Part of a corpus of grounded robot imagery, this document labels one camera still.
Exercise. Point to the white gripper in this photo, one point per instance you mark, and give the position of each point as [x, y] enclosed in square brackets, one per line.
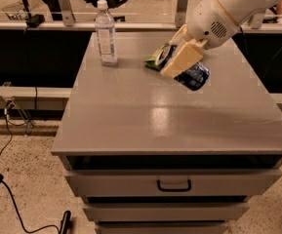
[209, 20]

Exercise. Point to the blue pepsi can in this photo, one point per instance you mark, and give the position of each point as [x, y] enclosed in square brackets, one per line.
[194, 78]

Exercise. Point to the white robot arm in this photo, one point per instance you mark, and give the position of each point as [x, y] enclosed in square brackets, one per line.
[241, 10]

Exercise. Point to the green chip bag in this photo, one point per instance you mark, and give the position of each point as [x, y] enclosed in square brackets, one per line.
[151, 61]

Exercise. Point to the clear plastic water bottle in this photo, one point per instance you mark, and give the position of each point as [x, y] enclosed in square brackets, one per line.
[105, 29]

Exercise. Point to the grey drawer cabinet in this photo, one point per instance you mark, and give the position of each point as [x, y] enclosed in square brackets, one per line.
[125, 127]

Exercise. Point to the black power adapter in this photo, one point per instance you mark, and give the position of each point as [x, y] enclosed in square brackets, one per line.
[35, 21]

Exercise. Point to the metal railing post middle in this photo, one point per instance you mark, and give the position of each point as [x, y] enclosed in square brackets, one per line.
[181, 13]

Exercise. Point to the metal railing post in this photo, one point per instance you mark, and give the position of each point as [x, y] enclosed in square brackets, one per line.
[68, 18]
[181, 13]
[256, 20]

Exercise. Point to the metal railing post right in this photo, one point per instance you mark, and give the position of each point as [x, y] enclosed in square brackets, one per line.
[256, 20]

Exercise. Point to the metal railing post left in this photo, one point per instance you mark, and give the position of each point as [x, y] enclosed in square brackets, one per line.
[68, 18]

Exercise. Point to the black drawer handle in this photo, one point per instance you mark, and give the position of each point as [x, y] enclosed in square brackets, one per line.
[169, 187]

